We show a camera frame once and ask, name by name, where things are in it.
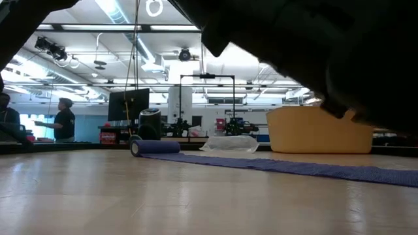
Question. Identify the overhead light bar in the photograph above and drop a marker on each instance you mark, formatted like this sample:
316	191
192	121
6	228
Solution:
98	27

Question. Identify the silver ventilation duct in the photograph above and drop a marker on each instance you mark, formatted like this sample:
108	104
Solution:
112	11

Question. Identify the black background rig frame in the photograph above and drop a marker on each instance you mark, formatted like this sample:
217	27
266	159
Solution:
207	76

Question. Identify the black cylindrical air purifier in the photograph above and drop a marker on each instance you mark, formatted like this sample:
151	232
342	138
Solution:
149	124

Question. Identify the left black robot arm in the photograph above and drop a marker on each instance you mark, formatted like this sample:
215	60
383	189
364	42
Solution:
19	19

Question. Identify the yellow plastic tub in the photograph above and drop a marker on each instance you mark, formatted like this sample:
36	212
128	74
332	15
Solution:
310	134

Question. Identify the black computer monitor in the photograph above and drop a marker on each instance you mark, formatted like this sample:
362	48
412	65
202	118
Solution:
130	104

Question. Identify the black ceiling disc fixture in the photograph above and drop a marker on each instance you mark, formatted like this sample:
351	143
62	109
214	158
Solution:
100	63

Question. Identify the person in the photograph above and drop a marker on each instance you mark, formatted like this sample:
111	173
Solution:
8	119
65	124

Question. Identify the background black robot arm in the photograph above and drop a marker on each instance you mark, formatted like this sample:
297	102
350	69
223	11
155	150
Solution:
179	127
238	125

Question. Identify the clear plastic zip bag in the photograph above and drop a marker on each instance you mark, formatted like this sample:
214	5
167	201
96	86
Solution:
228	143

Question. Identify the red box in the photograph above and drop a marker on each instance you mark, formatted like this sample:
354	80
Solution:
107	137

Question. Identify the purple elastic bandage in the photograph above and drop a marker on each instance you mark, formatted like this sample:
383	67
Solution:
153	147

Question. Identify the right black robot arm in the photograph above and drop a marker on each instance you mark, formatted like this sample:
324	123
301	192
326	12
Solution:
277	26

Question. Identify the round black ceiling reel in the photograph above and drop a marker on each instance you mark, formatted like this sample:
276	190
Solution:
185	55

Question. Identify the white pillar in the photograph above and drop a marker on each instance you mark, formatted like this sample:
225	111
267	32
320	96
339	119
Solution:
186	98

